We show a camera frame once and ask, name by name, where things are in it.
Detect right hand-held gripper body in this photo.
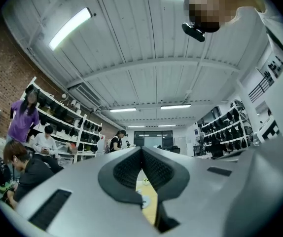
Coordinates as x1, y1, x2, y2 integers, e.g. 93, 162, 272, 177
256, 117, 283, 145

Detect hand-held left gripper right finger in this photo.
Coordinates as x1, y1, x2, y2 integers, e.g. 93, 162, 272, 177
141, 146, 245, 237

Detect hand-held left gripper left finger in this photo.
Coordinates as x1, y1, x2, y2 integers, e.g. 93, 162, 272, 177
15, 146, 157, 237

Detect tall white shelving rack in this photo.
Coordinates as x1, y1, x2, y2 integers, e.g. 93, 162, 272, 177
200, 99, 254, 158

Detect clear plastic storage bin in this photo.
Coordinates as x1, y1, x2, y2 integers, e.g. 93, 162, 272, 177
57, 155, 74, 167

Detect row of black bags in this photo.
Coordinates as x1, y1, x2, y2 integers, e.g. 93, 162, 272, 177
203, 107, 249, 153
36, 90, 102, 153

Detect narrow white shelving rack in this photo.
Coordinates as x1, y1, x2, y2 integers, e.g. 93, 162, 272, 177
78, 118, 103, 158

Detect dark glass partition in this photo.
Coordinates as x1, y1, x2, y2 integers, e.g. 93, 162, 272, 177
133, 130, 174, 147

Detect wide white shelving rack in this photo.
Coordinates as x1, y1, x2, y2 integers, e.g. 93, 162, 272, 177
20, 77, 85, 164

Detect person's white shirt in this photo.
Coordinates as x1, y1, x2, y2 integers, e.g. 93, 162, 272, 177
226, 5, 283, 138

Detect ceiling air conditioner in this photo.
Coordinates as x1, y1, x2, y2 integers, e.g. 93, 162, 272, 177
67, 82, 105, 108

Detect person's head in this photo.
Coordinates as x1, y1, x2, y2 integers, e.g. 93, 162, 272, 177
183, 0, 238, 33

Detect black head-worn camera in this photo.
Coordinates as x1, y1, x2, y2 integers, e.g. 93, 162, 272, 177
181, 22, 206, 43

